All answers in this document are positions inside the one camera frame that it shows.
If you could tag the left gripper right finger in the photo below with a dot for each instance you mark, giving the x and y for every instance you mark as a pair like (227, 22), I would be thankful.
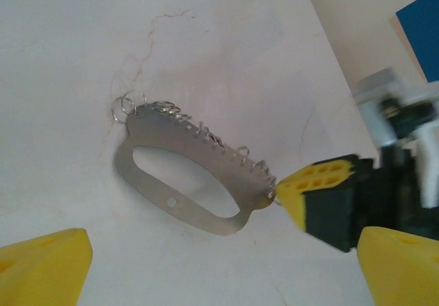
(401, 275)

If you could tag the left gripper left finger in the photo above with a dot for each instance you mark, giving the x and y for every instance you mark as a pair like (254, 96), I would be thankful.
(44, 271)

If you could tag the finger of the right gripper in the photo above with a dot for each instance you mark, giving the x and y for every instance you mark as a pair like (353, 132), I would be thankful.
(329, 167)
(326, 217)

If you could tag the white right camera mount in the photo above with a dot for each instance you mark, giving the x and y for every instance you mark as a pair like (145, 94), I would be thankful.
(428, 168)

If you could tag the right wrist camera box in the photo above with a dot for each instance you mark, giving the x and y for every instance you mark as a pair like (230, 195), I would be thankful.
(377, 83)

